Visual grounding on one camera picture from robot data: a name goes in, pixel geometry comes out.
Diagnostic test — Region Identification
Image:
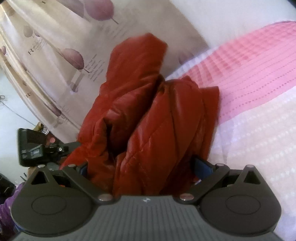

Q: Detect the red puffer jacket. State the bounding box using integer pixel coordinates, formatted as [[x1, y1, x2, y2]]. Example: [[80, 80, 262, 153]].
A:
[[63, 33, 220, 196]]

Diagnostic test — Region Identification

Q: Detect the cluttered brown side shelf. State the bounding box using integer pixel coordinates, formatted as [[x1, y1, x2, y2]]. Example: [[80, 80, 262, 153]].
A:
[[33, 122, 57, 145]]

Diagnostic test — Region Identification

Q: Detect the purple patterned sleeve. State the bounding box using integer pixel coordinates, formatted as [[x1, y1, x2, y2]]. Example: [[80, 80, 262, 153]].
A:
[[0, 183, 24, 240]]

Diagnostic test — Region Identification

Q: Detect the beige leaf print curtain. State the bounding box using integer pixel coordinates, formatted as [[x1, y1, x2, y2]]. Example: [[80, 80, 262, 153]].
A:
[[1, 1, 208, 142]]

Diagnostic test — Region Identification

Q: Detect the pink checkered bedspread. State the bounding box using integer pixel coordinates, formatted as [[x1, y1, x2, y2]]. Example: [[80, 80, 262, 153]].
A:
[[169, 21, 295, 240]]

